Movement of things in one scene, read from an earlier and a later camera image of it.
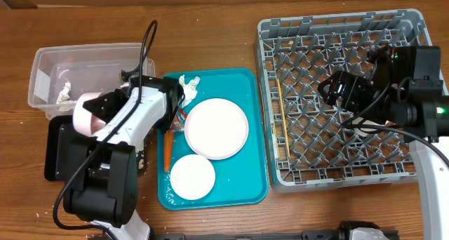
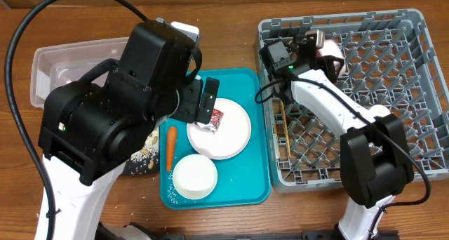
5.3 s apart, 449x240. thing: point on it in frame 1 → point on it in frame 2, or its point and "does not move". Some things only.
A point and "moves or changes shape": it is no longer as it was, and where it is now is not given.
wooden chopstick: [285, 119] does not move
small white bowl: [192, 177] does not move
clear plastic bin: [61, 74] does not move
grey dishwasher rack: [309, 146] does not move
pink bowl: [85, 121] moves or changes shape
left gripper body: [118, 102] → [185, 111]
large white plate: [216, 129] does not move
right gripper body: [360, 100] → [325, 63]
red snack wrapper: [178, 124] → [215, 122]
